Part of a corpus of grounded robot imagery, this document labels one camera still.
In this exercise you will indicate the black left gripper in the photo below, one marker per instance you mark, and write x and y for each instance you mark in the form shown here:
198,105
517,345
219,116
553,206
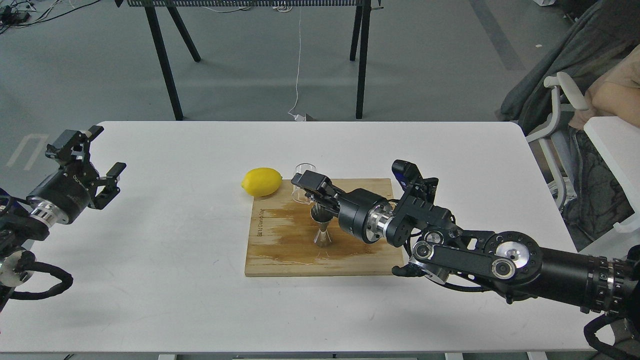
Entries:
63,195

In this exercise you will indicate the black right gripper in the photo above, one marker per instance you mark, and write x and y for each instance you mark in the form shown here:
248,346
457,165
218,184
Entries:
360,212

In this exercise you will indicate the steel double jigger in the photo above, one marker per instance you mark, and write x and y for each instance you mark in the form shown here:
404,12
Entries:
322,230

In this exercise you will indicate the small clear glass cup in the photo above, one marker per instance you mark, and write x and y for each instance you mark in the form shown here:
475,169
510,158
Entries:
302,172

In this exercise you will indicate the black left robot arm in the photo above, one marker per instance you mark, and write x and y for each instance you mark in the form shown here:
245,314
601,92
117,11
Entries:
18,264

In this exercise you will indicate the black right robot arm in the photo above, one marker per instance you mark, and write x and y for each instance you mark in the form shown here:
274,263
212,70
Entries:
509,263

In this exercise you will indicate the wooden cutting board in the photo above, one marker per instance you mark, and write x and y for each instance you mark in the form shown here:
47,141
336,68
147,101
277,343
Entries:
281,243

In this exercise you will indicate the yellow lemon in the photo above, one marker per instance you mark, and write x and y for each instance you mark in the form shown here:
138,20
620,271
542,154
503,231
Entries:
261,182

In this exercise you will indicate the white office chair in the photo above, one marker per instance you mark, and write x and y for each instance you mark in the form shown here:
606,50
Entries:
553,135

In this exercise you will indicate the person in tan shirt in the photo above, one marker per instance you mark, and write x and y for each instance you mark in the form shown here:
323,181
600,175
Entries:
615,93

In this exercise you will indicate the dark grey jacket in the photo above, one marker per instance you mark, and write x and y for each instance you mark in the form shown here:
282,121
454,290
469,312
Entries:
605,33

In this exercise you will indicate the black metal frame table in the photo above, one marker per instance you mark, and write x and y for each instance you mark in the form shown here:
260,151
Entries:
211,50

